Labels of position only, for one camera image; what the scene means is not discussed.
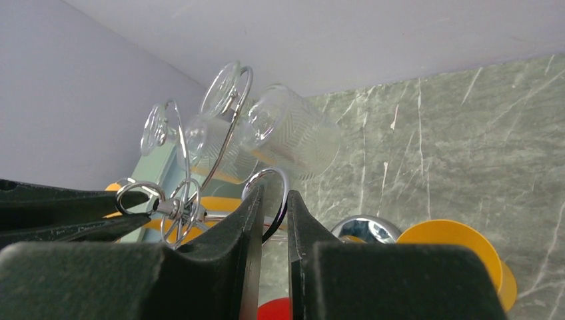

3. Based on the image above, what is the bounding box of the green plastic storage box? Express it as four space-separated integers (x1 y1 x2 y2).
108 143 241 249

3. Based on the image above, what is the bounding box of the clear ribbed wine glass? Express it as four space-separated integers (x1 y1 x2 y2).
140 103 258 185
201 61 340 181

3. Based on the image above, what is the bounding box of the orange plastic goblet back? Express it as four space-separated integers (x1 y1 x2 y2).
396 219 518 313

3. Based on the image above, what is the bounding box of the orange plastic goblet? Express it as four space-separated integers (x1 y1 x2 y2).
106 173 241 248
396 219 518 313

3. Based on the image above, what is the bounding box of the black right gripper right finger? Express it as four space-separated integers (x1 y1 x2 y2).
286 191 506 319

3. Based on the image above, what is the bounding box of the red plastic goblet back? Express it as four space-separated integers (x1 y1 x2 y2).
257 297 292 320

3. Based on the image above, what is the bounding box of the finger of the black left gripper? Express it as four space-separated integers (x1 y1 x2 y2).
0 179 153 233
1 214 151 249

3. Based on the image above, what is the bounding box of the chrome wine glass rack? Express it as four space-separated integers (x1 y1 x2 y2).
115 63 402 251

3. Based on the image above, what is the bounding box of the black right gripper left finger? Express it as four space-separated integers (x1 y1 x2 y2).
1 187 264 319

